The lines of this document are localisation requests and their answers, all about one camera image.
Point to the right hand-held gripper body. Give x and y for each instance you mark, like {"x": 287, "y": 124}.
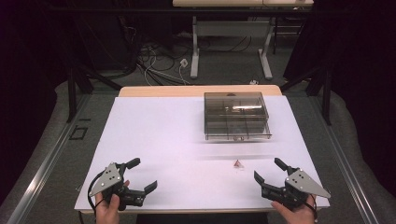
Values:
{"x": 300, "y": 183}

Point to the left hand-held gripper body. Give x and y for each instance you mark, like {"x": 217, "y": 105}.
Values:
{"x": 107, "y": 182}

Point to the small red triangular item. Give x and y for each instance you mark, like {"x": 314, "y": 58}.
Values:
{"x": 238, "y": 164}

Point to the transparent grey drawer box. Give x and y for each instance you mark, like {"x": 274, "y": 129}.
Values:
{"x": 235, "y": 115}

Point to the person's left hand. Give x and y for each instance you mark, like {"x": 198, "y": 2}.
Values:
{"x": 107, "y": 211}

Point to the person's right hand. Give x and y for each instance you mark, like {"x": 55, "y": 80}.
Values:
{"x": 295, "y": 214}

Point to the white table sheet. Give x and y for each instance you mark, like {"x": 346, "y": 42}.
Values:
{"x": 162, "y": 140}

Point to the black metal stand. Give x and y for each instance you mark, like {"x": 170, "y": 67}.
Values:
{"x": 72, "y": 96}
{"x": 325, "y": 96}

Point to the white floor plug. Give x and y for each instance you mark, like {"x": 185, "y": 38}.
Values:
{"x": 253, "y": 82}

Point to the white power adapter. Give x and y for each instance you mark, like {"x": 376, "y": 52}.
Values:
{"x": 183, "y": 62}

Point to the dark curtain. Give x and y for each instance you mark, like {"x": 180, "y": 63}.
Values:
{"x": 28, "y": 77}
{"x": 364, "y": 77}

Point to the white background desk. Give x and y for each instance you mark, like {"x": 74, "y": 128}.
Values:
{"x": 230, "y": 29}

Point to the black horizontal bar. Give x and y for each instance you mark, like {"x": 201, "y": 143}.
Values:
{"x": 124, "y": 10}

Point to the metal floor rail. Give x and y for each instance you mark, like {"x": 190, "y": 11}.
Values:
{"x": 348, "y": 168}
{"x": 46, "y": 168}

